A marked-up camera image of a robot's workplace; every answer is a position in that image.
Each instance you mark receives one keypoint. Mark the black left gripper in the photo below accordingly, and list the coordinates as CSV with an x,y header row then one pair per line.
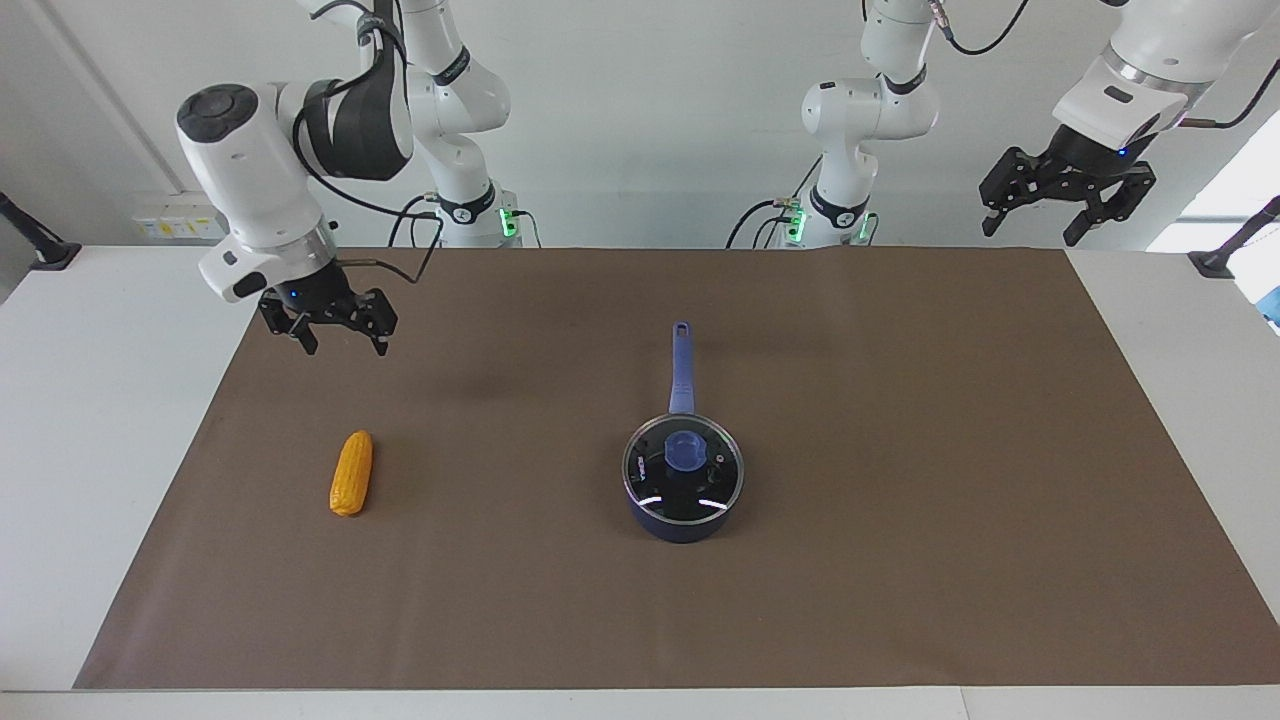
x,y
1085,165

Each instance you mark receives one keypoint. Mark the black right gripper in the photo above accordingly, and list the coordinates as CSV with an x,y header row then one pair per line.
x,y
322,298

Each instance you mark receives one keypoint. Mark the yellow corn cob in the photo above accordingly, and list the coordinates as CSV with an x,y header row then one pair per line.
x,y
351,474

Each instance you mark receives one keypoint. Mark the glass lid with blue knob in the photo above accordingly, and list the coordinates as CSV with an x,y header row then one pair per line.
x,y
685,470

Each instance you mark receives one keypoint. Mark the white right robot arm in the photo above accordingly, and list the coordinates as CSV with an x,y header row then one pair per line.
x,y
250,170

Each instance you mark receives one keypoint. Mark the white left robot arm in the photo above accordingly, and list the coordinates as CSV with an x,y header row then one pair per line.
x,y
865,110

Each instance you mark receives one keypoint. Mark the dark blue pot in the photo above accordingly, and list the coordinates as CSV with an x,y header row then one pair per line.
x,y
682,380

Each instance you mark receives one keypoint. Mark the light blue object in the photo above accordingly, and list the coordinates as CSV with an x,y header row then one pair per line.
x,y
1272,308

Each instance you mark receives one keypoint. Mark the brown table mat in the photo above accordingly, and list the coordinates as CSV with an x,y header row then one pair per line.
x,y
900,560

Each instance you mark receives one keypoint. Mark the black camera stand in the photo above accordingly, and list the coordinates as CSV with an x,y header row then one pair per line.
x,y
40,245
1225,255

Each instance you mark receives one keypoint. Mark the white wall socket box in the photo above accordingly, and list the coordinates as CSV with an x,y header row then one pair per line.
x,y
180,217

